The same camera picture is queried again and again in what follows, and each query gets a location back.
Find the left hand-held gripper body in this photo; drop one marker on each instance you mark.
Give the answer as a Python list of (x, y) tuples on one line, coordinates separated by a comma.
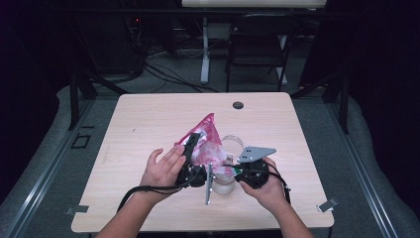
[(194, 175)]

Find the grey tape piece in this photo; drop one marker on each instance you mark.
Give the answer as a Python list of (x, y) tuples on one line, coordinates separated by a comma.
[(328, 205), (77, 209)]

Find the white standing desk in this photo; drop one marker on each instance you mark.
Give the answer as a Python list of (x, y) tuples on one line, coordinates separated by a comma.
[(254, 3)]

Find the pink plastic bag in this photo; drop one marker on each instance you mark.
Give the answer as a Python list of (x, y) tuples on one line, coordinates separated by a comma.
[(211, 148)]

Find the dark equipment with red light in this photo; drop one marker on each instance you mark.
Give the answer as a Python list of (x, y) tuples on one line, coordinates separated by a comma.
[(109, 43)]

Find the black folding chair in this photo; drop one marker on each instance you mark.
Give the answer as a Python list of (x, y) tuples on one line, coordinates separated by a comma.
[(257, 43)]

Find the aluminium floor rail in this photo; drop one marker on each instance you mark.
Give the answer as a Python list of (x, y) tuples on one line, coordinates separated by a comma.
[(363, 172), (43, 185)]

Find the black tape strip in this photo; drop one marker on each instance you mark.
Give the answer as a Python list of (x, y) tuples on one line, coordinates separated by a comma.
[(87, 127)]

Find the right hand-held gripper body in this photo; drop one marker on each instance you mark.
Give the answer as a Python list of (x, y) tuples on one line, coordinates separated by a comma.
[(254, 173)]

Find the black metal stand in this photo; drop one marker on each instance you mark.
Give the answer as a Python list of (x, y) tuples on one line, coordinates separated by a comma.
[(344, 105), (74, 99)]

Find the person's right hand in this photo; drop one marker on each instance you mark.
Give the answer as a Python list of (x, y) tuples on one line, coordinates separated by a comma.
[(267, 193)]

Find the person's left hand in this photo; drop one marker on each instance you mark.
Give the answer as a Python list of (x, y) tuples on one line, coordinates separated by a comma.
[(161, 172)]

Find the clear glass jar with lid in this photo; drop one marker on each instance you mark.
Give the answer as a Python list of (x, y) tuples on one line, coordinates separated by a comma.
[(224, 186)]

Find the dark round table grommet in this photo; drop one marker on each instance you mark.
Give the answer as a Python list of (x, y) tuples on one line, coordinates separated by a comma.
[(238, 105)]

